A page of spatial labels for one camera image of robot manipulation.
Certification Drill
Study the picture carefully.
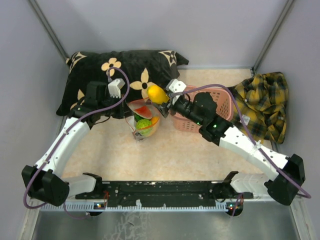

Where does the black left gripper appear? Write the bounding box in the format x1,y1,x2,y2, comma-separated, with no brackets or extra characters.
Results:
98,93,134,119

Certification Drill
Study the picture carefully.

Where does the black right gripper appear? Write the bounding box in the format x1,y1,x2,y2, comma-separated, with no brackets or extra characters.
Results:
152,95,205,127

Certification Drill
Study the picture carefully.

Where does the orange fruit toy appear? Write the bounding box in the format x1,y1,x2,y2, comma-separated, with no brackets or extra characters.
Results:
147,85,170,105

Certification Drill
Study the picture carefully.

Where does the yellow mango toy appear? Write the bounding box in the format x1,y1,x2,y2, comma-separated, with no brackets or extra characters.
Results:
150,116,160,125

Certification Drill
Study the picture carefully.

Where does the watermelon slice toy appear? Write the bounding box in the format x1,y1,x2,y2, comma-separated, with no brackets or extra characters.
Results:
133,105,153,120

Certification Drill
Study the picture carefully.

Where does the clear zip top bag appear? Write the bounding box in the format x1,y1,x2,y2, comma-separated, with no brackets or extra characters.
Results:
125,98,160,141

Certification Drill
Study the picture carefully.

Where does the green custard apple toy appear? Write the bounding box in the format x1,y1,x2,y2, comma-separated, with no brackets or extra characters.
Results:
135,119,152,130

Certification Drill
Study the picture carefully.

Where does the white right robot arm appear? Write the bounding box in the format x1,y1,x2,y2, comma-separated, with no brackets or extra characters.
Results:
148,91,306,206

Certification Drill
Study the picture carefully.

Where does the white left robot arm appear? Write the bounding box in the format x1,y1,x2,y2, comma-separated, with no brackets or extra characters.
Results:
21,78,130,209

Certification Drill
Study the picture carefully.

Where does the pink plastic basket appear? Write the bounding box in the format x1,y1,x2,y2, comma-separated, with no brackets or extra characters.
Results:
171,87,234,133

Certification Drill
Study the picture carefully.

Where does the black floral pillow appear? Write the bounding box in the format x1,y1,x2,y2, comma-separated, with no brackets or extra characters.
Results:
56,50,189,116

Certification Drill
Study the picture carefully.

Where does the yellow plaid shirt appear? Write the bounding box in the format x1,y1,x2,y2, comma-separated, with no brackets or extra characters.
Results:
228,72,289,144

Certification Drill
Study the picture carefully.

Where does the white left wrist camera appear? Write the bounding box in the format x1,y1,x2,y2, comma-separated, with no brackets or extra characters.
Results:
107,78,125,99

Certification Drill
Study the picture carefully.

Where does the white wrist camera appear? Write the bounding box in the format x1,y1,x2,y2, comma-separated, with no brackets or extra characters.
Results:
165,79,187,105
107,78,125,99

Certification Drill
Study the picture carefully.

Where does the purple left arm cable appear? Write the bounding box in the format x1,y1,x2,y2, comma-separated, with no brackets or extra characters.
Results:
22,66,131,209

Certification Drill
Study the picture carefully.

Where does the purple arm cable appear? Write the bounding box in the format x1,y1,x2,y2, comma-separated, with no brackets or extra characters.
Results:
167,83,312,217
22,66,131,209

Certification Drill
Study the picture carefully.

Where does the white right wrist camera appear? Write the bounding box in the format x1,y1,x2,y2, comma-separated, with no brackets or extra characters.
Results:
165,79,187,105

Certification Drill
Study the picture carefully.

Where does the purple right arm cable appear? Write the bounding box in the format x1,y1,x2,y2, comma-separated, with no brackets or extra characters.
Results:
167,83,312,217

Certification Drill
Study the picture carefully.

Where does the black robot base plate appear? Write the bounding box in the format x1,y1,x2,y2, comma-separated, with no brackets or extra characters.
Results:
75,181,239,200

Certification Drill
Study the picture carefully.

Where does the aluminium frame rail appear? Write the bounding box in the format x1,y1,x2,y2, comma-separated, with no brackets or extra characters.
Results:
40,194,272,214

